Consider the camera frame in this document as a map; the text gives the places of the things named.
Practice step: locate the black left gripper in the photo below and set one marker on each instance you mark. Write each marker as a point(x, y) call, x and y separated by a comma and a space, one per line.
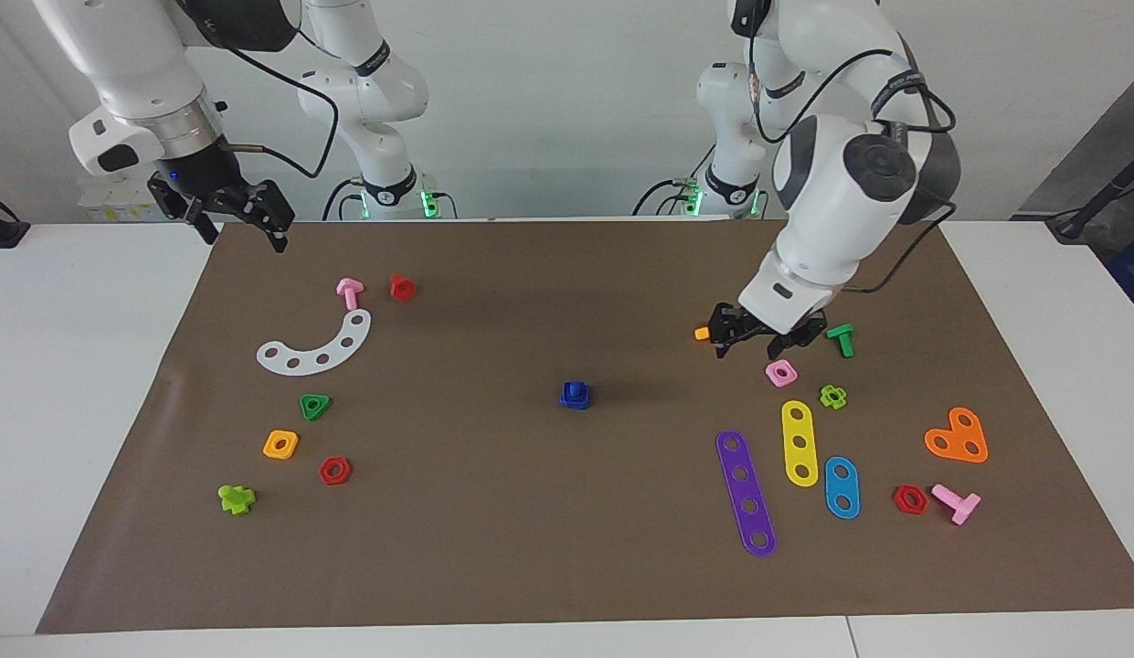
point(736, 320)

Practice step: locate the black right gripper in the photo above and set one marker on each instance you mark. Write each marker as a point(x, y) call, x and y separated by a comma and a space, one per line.
point(201, 181)

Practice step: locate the blue triangle-head screw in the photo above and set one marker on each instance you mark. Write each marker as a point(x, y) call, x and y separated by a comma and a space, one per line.
point(577, 391)

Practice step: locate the dark blue square nut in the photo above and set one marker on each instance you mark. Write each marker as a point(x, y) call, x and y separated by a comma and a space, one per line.
point(565, 395)

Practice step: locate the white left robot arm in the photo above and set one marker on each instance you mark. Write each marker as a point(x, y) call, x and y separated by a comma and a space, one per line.
point(831, 210)

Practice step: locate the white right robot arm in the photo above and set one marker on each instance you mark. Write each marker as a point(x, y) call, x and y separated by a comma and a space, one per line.
point(132, 55)

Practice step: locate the pink square nut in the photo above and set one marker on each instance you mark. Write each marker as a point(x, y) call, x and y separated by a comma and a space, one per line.
point(771, 377)

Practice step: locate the dark green plastic screw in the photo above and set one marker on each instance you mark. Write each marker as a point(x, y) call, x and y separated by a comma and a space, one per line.
point(842, 336)

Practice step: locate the lime green cross nut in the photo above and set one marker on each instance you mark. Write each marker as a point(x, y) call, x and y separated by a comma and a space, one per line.
point(825, 398)

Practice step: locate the pink plastic screw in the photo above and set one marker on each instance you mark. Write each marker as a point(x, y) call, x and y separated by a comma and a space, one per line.
point(958, 503)
point(349, 291)

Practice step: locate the red hex-head screw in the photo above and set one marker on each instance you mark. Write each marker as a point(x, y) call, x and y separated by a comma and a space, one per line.
point(402, 288)

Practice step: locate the green triangle nut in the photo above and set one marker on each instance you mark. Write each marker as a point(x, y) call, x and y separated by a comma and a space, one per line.
point(306, 413)

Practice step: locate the red hexagonal nut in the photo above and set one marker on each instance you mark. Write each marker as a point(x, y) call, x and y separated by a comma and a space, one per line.
point(325, 472)
point(899, 501)

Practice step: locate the orange square nut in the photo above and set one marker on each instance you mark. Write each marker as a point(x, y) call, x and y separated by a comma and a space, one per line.
point(270, 450)

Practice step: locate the lime green cross screw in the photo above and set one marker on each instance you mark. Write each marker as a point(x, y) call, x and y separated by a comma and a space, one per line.
point(236, 501)

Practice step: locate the yellow three-hole plate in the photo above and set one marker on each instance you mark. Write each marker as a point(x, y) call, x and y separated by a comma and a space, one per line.
point(800, 428)

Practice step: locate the purple four-hole strip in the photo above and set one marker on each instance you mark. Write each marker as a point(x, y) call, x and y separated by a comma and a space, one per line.
point(743, 475)

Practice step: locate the white plastic container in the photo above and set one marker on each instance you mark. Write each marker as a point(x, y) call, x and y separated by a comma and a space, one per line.
point(110, 206)

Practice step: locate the white curved five-hole plate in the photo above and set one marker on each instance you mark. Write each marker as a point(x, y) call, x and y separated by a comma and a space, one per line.
point(309, 360)

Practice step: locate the blue two-hole plate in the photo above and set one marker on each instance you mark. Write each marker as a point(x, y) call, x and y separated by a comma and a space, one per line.
point(842, 487)

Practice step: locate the orange angled three-hole plate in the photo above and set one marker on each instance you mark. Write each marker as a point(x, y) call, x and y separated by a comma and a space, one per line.
point(955, 439)

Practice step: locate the black clamp stand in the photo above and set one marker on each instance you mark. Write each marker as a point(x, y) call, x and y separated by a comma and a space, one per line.
point(0, 233)

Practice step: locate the brown table mat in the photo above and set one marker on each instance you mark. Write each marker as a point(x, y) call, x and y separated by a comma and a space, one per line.
point(530, 530)

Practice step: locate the black tripod pole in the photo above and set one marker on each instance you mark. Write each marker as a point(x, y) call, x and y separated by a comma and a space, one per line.
point(1092, 206)

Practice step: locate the blue crate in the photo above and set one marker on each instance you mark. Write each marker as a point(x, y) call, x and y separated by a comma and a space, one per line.
point(1133, 274)

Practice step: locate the dark grey panel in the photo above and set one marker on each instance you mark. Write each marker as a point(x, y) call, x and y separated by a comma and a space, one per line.
point(1096, 137)

